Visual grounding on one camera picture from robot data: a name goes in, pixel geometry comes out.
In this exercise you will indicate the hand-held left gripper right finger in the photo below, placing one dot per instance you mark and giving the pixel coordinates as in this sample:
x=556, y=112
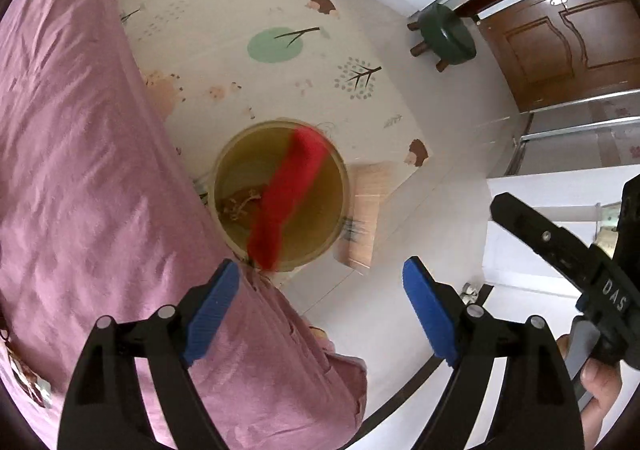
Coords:
x=430, y=315

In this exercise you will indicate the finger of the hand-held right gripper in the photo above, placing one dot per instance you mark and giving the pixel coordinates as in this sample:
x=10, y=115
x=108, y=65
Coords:
x=535, y=230
x=631, y=220

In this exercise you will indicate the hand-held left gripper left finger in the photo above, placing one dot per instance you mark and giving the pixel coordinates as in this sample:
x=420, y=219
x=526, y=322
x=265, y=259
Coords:
x=210, y=315

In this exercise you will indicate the red cloth item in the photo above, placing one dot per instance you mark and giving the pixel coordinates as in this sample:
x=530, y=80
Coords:
x=285, y=195

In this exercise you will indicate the yellow round trash bin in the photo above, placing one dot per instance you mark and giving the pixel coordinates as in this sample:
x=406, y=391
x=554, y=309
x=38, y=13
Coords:
x=325, y=200

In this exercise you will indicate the person's right hand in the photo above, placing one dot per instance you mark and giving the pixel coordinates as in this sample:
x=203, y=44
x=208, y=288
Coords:
x=602, y=385

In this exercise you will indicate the small white object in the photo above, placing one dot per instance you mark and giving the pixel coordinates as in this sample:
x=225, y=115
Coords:
x=470, y=293

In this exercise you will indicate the glass sliding door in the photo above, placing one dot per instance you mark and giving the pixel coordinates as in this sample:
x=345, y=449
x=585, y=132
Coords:
x=575, y=129

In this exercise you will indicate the brown crumpled scrap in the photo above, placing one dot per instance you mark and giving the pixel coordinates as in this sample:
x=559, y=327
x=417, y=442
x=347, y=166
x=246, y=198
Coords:
x=241, y=204

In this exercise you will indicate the brown wooden door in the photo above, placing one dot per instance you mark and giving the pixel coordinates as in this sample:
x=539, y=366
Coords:
x=565, y=39

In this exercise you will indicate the small patterned cloth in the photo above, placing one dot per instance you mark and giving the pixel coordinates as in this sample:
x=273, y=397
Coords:
x=25, y=375

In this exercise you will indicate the pink bed sheet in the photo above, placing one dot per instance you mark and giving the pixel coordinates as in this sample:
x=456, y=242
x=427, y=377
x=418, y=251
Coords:
x=75, y=154

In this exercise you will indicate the green round stool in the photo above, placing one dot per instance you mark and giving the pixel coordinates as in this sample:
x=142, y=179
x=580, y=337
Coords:
x=447, y=34

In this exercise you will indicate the tree print play mat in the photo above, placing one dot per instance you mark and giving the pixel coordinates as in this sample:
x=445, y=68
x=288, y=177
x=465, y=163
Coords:
x=225, y=4

